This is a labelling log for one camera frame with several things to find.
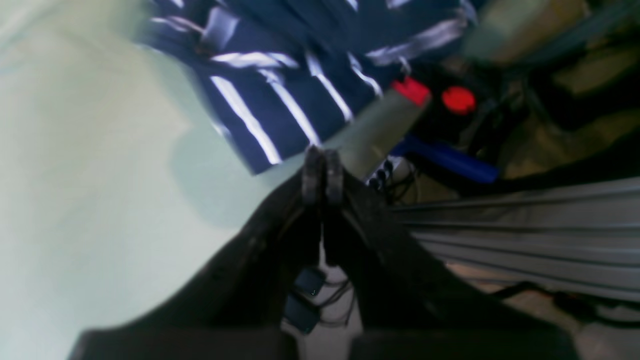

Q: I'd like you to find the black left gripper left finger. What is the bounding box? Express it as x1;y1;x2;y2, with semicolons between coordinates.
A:
70;146;323;360

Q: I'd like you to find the light green table cloth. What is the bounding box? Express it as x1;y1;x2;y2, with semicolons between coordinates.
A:
0;0;304;360

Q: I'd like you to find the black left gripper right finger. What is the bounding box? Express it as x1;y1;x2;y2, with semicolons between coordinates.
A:
322;150;579;360

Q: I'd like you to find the aluminium frame rail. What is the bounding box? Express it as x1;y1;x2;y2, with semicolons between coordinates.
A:
391;177;640;302

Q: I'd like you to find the navy white striped T-shirt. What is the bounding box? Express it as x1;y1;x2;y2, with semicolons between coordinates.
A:
139;0;487;175

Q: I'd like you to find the blue orange clamp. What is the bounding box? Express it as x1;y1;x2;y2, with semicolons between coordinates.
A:
390;74;499;184

